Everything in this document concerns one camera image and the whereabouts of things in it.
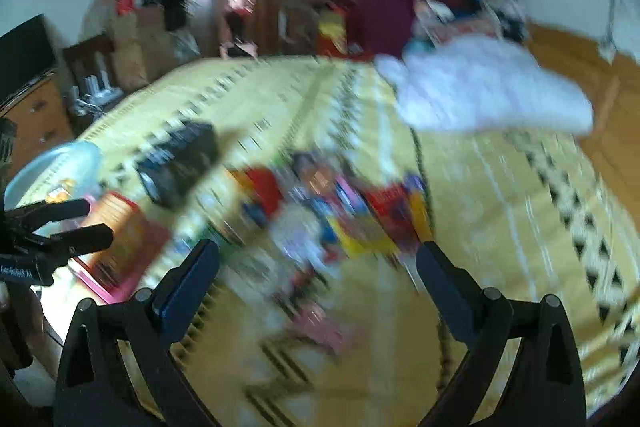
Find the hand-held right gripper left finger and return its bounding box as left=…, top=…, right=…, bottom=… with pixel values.
left=54, top=238, right=221, bottom=427

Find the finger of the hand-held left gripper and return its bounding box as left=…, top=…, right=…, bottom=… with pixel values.
left=5, top=198, right=92, bottom=228
left=27, top=223, right=115, bottom=260

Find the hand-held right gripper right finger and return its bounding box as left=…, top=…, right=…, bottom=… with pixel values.
left=416, top=240, right=587, bottom=427

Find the light blue glass plate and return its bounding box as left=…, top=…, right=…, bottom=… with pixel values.
left=5, top=141, right=103, bottom=214

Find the pile of assorted snack packets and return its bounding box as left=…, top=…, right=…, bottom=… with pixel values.
left=175, top=149, right=436, bottom=358

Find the red and gold box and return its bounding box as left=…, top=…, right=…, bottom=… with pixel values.
left=72, top=192, right=173, bottom=305

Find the wooden dresser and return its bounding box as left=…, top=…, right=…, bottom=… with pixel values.
left=0, top=74, right=76, bottom=168

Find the dark wooden desk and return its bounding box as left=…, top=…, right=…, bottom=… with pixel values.
left=65, top=87, right=127, bottom=138

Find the black printed product box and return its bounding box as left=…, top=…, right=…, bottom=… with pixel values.
left=135, top=121, right=221, bottom=208

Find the white router with antennas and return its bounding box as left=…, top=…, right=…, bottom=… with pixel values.
left=75, top=74, right=119, bottom=106

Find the dark wooden chair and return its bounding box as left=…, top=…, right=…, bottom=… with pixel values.
left=62, top=34, right=119, bottom=94
left=280, top=0, right=326, bottom=54

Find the large red-printed cardboard box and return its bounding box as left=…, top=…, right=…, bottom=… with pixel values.
left=110, top=39, right=151, bottom=90

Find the black flat television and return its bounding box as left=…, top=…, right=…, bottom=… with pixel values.
left=0, top=14, right=57, bottom=102

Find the small cardboard box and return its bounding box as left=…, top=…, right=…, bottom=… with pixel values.
left=109, top=9, right=148, bottom=42

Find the white floral pillow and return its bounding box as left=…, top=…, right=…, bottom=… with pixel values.
left=375, top=34, right=596, bottom=138

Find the pink floral covered board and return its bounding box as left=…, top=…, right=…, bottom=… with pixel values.
left=82, top=0, right=187, bottom=40

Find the black backpack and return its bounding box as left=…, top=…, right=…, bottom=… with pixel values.
left=150, top=0, right=189, bottom=32

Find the wooden headboard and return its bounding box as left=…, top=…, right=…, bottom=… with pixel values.
left=525, top=24, right=640, bottom=228

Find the red and gold gift bag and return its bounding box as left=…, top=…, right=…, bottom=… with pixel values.
left=317, top=4, right=352, bottom=58

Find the maroon clothes heap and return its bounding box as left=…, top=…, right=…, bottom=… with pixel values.
left=345, top=0, right=481, bottom=58

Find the pile of mixed clothes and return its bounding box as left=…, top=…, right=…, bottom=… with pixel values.
left=415, top=0, right=527, bottom=48

